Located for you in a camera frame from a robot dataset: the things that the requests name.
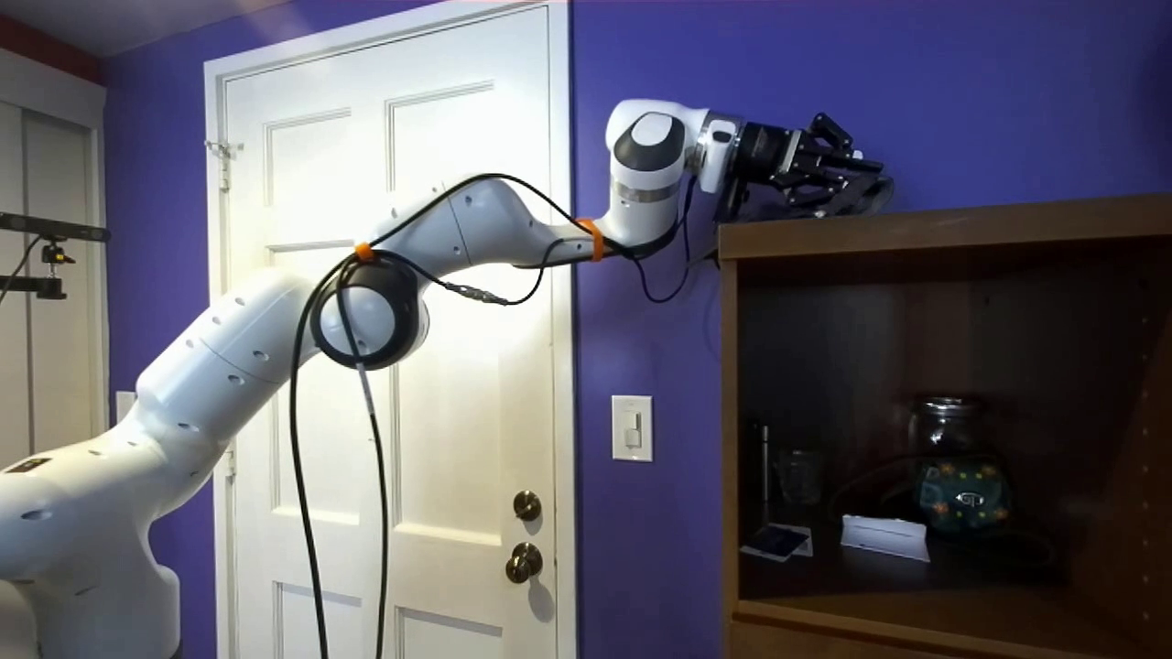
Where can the black camera stand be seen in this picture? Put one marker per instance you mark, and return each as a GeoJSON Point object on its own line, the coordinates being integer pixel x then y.
{"type": "Point", "coordinates": [38, 229]}

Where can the decorated glass jar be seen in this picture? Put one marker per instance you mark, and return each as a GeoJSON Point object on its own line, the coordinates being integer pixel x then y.
{"type": "Point", "coordinates": [961, 476]}

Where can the dark round deadbolt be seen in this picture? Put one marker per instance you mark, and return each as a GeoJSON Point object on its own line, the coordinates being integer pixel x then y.
{"type": "Point", "coordinates": [526, 506]}

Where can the clear drinking glass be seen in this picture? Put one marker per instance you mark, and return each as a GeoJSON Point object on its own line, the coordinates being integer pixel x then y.
{"type": "Point", "coordinates": [800, 476]}

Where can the white panel door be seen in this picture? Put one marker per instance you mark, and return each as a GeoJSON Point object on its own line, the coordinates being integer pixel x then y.
{"type": "Point", "coordinates": [565, 404]}
{"type": "Point", "coordinates": [477, 404]}

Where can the brown wooden cabinet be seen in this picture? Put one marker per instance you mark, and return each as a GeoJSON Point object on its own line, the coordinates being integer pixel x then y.
{"type": "Point", "coordinates": [938, 368]}

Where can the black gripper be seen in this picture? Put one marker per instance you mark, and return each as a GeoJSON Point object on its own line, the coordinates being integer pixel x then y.
{"type": "Point", "coordinates": [766, 151]}

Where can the small dark flat box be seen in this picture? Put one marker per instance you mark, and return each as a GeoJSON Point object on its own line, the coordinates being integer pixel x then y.
{"type": "Point", "coordinates": [776, 543]}

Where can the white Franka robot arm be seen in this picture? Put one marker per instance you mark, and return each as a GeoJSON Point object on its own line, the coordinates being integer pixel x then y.
{"type": "Point", "coordinates": [186, 404]}

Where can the white closet door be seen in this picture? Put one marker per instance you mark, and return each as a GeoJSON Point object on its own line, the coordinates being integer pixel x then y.
{"type": "Point", "coordinates": [58, 368]}

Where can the white paper card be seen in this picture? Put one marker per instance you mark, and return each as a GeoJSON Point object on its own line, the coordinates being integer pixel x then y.
{"type": "Point", "coordinates": [884, 534]}

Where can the dark round door knob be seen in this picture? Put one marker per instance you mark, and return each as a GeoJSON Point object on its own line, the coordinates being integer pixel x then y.
{"type": "Point", "coordinates": [526, 562]}

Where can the small metal door hook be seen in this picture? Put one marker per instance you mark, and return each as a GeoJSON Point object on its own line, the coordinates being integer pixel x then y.
{"type": "Point", "coordinates": [224, 153]}

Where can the white light switch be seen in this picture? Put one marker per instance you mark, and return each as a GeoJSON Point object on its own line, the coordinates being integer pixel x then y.
{"type": "Point", "coordinates": [633, 427]}

